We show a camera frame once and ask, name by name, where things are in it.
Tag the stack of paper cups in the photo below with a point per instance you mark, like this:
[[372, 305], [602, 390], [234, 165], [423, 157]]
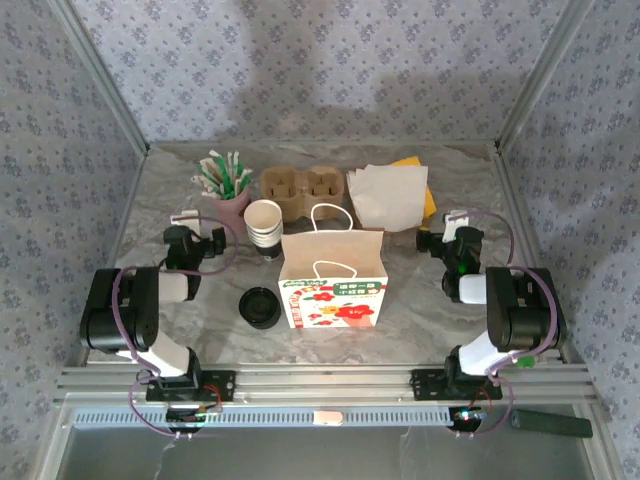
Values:
[[263, 217]]

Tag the floral print paper bag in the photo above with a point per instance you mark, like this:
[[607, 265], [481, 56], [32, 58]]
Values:
[[332, 260]]

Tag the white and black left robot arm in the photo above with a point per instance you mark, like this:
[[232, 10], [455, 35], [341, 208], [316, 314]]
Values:
[[120, 310]]

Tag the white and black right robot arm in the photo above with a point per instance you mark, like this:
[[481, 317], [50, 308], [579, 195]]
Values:
[[525, 310]]

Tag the yellow paper pad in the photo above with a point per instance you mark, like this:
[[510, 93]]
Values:
[[430, 205]]

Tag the pink straw holder cup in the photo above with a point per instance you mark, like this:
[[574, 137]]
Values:
[[232, 210]]

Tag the stack of white napkins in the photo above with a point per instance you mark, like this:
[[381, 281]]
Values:
[[387, 195]]

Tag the black cup lid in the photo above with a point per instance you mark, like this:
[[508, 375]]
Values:
[[259, 306]]

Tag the stack of pulp cup carriers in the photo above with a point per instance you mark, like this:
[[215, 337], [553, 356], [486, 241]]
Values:
[[300, 200]]

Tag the right circuit board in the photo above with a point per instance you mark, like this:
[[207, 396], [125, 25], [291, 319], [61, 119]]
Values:
[[467, 416]]

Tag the circuit board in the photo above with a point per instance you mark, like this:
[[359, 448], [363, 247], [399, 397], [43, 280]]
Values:
[[192, 417], [467, 416]]

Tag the left circuit board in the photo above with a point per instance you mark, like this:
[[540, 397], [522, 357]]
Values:
[[192, 417]]

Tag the black flat bar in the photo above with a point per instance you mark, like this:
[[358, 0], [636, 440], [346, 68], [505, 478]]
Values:
[[550, 424]]

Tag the pink and white tag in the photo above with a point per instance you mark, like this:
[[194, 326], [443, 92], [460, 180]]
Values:
[[328, 418]]

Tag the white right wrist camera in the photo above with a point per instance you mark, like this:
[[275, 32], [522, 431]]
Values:
[[456, 222]]

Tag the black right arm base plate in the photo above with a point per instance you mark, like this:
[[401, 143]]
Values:
[[425, 385]]

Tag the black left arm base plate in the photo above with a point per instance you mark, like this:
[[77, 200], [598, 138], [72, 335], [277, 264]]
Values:
[[225, 385]]

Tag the aluminium frame post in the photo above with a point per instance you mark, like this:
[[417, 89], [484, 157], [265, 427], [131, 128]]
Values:
[[102, 75], [541, 75]]

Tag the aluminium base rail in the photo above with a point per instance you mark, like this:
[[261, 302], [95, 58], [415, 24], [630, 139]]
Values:
[[325, 382]]

